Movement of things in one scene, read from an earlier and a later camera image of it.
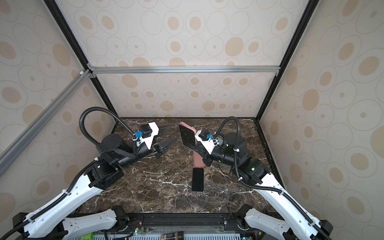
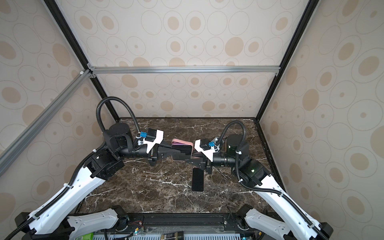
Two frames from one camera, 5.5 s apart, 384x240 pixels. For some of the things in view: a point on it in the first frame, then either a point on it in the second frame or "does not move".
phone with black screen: x=197 y=179 does not move
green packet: x=89 y=236 does not move
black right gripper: x=204 y=154 to x=202 y=165
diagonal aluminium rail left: x=11 y=152 does not move
